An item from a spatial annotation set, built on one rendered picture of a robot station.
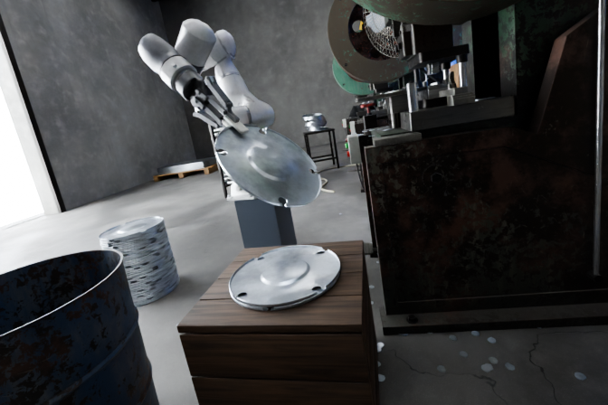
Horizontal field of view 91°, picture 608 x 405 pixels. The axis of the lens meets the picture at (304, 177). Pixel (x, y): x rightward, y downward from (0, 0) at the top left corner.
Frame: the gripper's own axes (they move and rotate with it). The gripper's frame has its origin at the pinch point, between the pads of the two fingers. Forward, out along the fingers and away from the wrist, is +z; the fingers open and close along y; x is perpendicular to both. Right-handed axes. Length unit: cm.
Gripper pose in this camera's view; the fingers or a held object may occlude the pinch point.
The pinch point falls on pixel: (235, 126)
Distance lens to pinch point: 81.8
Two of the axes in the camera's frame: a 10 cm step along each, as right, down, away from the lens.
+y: 4.7, -6.9, -5.4
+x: 5.1, -2.9, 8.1
